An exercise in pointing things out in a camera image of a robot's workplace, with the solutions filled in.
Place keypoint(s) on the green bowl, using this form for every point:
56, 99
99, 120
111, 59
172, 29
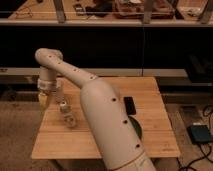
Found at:
136, 126

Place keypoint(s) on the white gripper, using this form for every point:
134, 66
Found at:
46, 86

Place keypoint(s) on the black device on floor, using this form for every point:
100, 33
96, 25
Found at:
199, 134

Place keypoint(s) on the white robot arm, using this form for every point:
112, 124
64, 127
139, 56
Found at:
117, 141

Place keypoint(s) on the white plastic bottle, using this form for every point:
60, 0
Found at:
67, 114

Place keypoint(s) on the wooden table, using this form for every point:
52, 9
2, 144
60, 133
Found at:
55, 141

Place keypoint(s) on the plastic tray on shelf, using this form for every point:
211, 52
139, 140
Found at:
135, 9

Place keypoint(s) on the black smartphone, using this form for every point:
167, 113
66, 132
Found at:
129, 106

